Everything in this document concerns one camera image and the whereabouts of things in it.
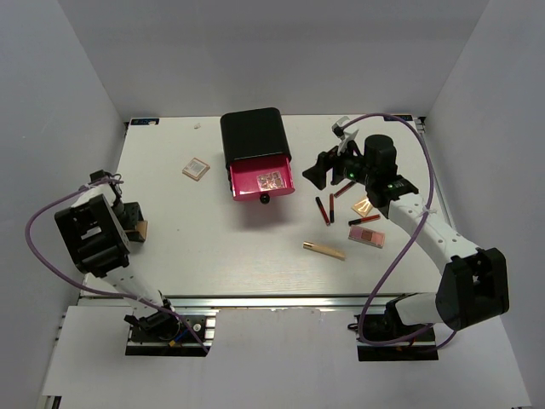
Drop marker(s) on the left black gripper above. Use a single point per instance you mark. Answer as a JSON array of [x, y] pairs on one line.
[[135, 216]]

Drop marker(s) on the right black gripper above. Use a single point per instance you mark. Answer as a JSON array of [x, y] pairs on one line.
[[325, 162]]

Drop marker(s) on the gold cream tube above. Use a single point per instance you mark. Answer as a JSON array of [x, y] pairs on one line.
[[363, 207]]

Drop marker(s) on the clear eyeshadow palette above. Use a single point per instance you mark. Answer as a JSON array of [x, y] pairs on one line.
[[270, 181]]

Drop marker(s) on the dark red lip gloss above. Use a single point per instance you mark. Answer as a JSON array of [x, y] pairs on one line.
[[332, 208], [342, 190], [363, 220], [322, 210]]

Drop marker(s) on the black pink drawer organizer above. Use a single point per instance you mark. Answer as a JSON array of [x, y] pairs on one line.
[[254, 143]]

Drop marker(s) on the square gold compact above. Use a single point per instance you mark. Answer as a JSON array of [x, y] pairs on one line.
[[195, 169]]

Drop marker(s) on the beige concealer tube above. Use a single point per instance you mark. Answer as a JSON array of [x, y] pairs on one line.
[[324, 250]]

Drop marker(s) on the pink blush palette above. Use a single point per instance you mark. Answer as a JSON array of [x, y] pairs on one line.
[[366, 236]]

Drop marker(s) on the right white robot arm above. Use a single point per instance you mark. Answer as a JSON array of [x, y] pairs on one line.
[[474, 281]]

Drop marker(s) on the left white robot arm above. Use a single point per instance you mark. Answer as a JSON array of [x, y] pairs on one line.
[[97, 230]]

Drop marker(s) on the blue label sticker right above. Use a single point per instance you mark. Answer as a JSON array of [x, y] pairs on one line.
[[398, 118]]

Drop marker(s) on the blue label sticker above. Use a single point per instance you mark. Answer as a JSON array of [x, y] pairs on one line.
[[398, 118], [144, 121]]

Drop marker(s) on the blue label sticker left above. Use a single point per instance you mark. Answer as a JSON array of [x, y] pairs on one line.
[[144, 121]]

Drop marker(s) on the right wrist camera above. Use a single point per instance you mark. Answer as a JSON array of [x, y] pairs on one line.
[[345, 136]]

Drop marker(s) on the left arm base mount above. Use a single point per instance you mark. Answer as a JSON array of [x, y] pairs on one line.
[[163, 335]]

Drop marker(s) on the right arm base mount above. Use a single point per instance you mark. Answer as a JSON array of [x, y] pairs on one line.
[[399, 342]]

